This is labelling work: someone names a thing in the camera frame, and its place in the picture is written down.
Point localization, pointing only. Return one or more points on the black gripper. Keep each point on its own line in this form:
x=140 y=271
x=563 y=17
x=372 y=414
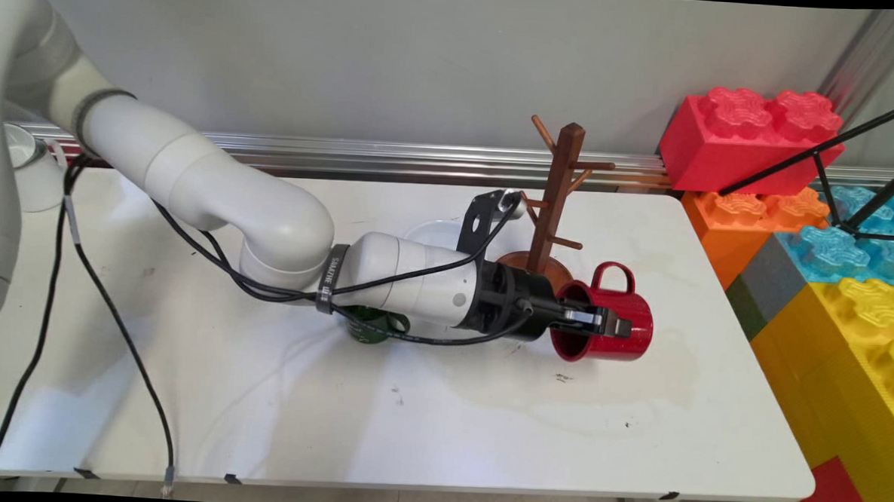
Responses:
x=513 y=299

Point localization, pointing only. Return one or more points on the red enamel mug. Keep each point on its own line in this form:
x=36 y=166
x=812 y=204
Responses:
x=624 y=342

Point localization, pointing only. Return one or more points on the dark green mug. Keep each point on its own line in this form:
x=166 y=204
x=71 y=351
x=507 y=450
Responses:
x=372 y=331

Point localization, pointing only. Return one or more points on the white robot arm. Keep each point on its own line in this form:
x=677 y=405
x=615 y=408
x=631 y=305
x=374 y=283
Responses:
x=267 y=220

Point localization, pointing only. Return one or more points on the brown wooden mug tree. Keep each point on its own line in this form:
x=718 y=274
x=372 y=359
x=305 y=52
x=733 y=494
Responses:
x=559 y=188

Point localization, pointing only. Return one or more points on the giant green toy brick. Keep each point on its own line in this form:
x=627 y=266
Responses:
x=746 y=309

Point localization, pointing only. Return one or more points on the giant orange toy brick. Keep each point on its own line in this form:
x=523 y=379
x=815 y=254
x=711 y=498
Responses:
x=727 y=233

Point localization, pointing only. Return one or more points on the black tape piece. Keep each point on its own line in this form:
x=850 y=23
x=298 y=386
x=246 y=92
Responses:
x=87 y=474
x=233 y=479
x=670 y=495

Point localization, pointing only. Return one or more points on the giant grey toy brick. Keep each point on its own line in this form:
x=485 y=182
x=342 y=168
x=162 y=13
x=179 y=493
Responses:
x=774 y=276

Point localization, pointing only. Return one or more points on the white and blue bowl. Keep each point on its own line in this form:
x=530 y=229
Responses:
x=433 y=231

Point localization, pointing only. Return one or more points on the giant red toy brick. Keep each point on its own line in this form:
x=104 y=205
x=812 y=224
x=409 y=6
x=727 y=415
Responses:
x=731 y=143

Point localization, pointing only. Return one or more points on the giant yellow toy brick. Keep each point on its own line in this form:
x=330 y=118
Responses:
x=827 y=358

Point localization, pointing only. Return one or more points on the giant light blue toy brick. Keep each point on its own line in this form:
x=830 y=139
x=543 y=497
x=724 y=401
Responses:
x=832 y=253

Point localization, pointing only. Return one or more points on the black tripod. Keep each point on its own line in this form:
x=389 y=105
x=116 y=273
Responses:
x=821 y=154

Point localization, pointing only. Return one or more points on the small red toy brick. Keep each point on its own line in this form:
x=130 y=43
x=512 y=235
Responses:
x=836 y=498

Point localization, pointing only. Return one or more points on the white mug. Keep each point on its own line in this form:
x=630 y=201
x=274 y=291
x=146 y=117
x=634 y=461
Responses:
x=39 y=184

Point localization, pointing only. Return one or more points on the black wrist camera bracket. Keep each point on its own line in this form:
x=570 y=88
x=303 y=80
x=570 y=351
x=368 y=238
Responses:
x=482 y=218

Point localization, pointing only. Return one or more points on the horizontal aluminium rail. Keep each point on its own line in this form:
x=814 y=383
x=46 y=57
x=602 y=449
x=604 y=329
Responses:
x=421 y=159

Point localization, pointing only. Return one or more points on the slanted aluminium post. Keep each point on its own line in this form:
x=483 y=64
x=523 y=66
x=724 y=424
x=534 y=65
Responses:
x=863 y=62

